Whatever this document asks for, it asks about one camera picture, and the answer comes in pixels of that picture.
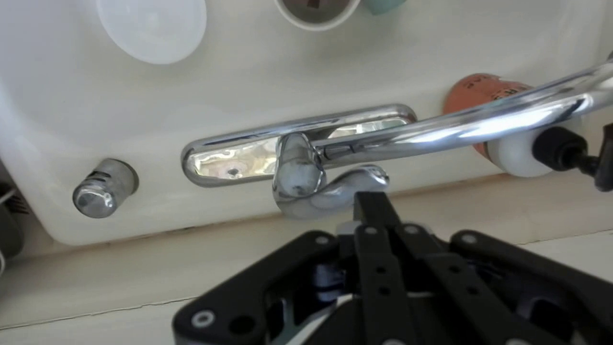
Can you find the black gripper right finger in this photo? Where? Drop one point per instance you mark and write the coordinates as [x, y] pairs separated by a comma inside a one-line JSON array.
[[498, 288]]

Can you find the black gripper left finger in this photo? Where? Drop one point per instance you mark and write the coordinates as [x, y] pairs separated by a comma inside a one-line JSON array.
[[268, 294]]

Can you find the chrome sprayer cap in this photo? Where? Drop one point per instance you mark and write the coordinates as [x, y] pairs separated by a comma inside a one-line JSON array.
[[102, 188]]

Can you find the white ceramic sink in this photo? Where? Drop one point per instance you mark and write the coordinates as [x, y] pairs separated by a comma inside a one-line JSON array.
[[222, 83]]

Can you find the white ceramic mug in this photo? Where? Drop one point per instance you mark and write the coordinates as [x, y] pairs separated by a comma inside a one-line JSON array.
[[316, 10]]

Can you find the round white plastic lid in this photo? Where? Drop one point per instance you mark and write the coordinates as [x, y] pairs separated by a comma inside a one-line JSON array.
[[153, 29]]

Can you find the teal plastic cup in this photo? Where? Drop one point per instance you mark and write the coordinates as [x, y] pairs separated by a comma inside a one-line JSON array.
[[383, 4]]

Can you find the chrome faucet base plate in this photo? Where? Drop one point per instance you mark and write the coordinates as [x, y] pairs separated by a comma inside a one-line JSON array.
[[222, 159]]

